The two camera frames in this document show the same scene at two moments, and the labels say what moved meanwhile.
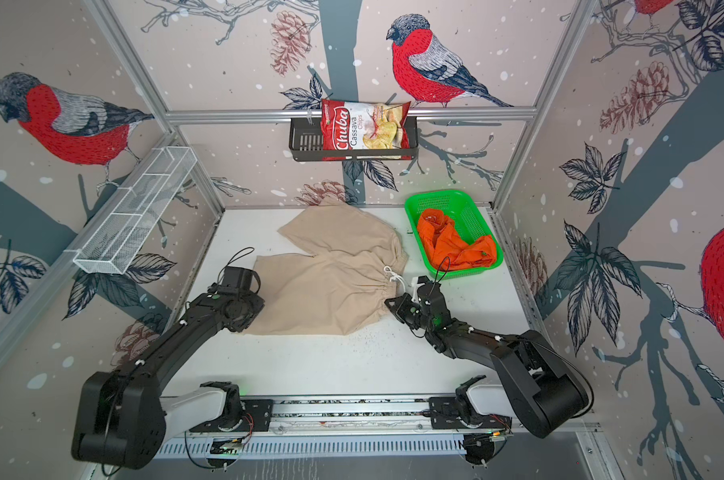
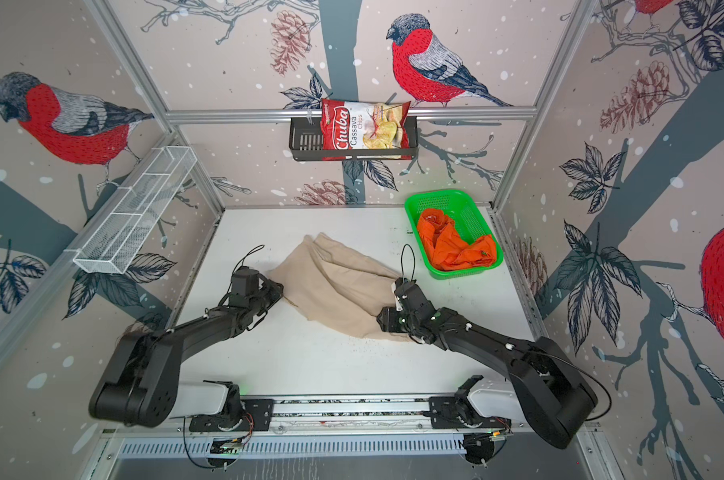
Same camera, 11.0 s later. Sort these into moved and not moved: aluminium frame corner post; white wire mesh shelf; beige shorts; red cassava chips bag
Moved: beige shorts
Not moved: aluminium frame corner post; red cassava chips bag; white wire mesh shelf
